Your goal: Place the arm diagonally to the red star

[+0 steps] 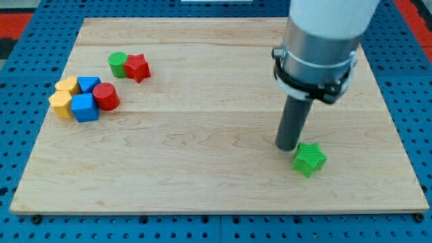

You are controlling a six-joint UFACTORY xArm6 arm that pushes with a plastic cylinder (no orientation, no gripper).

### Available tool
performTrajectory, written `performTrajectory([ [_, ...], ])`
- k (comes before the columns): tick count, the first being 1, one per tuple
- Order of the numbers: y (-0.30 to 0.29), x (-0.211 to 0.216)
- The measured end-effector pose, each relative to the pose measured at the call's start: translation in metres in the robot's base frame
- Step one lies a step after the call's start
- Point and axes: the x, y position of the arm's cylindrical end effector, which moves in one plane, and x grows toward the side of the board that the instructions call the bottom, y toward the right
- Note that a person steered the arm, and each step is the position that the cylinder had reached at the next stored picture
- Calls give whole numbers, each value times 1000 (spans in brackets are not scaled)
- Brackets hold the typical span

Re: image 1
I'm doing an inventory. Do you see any green star block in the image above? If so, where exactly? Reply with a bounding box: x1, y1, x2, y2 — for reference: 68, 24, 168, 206
292, 142, 327, 178

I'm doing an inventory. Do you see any green cylinder block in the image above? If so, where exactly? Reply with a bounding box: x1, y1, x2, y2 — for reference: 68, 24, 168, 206
107, 52, 128, 78

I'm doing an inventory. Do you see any blue cube block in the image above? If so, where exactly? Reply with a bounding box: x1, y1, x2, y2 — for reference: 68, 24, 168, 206
71, 93, 99, 122

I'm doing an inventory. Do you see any red cylinder block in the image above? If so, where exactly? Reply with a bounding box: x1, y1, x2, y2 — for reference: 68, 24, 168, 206
92, 82, 120, 111

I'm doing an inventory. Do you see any red star block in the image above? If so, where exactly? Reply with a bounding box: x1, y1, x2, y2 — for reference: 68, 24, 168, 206
124, 54, 151, 83

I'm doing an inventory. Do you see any yellow hexagon block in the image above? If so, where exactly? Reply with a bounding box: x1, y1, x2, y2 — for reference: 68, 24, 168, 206
49, 90, 74, 119

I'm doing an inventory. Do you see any black cable clamp on arm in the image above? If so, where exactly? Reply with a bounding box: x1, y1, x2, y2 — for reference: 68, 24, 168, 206
271, 47, 357, 104

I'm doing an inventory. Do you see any blue triangle block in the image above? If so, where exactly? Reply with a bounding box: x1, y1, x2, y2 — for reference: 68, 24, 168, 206
77, 76, 101, 93

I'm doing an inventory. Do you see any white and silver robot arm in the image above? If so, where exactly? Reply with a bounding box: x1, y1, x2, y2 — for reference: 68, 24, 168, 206
271, 0, 379, 104

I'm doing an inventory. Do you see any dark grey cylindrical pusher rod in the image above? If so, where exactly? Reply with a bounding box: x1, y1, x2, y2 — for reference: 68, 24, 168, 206
275, 96, 313, 151

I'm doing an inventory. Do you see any yellow heart block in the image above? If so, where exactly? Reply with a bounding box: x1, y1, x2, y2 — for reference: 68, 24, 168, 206
55, 76, 82, 96

